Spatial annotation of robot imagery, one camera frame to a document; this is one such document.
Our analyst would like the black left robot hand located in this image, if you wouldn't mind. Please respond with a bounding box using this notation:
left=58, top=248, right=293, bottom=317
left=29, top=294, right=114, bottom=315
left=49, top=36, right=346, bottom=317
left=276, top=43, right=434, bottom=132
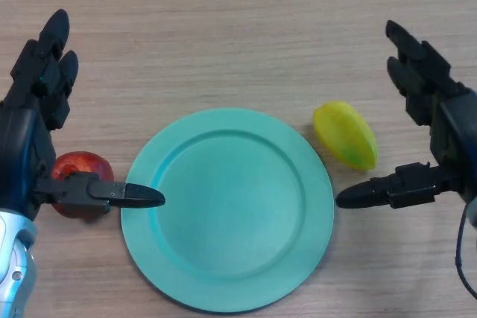
left=0, top=8, right=166, bottom=222

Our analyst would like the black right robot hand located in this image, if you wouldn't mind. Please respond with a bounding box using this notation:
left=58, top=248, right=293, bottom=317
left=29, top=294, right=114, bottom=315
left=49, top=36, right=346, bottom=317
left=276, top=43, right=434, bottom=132
left=335, top=19, right=477, bottom=210

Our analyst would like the yellow starfruit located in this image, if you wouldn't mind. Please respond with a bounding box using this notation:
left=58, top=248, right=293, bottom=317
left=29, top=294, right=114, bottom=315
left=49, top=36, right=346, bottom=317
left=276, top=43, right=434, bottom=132
left=312, top=100, right=379, bottom=173

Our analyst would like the green round plate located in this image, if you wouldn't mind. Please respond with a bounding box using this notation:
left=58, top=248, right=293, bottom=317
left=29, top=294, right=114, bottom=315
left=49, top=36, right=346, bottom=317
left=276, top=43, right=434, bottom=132
left=120, top=108, right=335, bottom=314

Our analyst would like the red apple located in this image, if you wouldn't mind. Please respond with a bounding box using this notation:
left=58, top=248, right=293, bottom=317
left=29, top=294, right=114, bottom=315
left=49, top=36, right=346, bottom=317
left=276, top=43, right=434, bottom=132
left=51, top=150, right=116, bottom=220

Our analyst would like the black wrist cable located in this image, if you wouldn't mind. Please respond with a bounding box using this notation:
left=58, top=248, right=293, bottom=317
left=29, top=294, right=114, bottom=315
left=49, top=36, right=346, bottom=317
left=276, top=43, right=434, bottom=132
left=453, top=200, right=477, bottom=291

